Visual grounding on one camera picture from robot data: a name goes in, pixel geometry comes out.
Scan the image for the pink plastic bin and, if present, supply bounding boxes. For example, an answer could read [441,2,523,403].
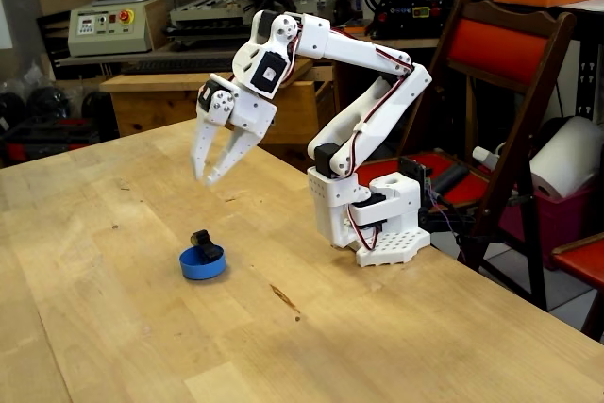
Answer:
[499,185,596,272]

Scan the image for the white plug adapter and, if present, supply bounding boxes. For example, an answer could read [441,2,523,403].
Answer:
[471,145,501,171]

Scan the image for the beige milling machine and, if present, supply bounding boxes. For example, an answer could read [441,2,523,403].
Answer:
[164,0,341,53]

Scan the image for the wooden folding chair red cushions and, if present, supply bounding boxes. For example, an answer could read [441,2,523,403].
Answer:
[398,0,578,312]

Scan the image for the black keyboard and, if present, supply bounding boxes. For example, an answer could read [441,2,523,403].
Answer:
[121,56,236,76]

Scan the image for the blue round shallow box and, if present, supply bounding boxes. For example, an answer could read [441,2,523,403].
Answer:
[178,245,227,281]

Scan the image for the beige control box red button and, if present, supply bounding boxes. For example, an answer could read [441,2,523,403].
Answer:
[67,0,167,58]

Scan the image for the black wooden bird toy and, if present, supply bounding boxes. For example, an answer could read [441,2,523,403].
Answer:
[190,228,223,262]

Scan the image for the black helmet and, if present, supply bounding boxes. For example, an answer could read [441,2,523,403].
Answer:
[26,86,72,121]
[80,90,114,133]
[0,91,27,133]

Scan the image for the black controller board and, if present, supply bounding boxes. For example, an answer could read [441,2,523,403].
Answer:
[398,155,433,187]

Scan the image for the black cylinder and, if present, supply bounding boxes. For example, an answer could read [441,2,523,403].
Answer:
[431,164,468,194]

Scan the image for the white paper towel roll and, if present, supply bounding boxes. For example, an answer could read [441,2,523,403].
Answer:
[528,115,604,201]

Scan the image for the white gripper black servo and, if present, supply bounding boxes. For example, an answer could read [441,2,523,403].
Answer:
[189,73,278,187]

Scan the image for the red seat wooden chair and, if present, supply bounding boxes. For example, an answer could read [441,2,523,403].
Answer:
[549,232,604,343]

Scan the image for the wooden workbench cabinet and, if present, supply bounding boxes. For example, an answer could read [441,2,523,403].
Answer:
[99,59,334,173]

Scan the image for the red and black toolbox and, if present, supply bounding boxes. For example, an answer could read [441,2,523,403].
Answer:
[0,117,100,168]

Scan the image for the black machine round green table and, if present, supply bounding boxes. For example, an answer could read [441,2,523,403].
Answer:
[352,0,454,41]

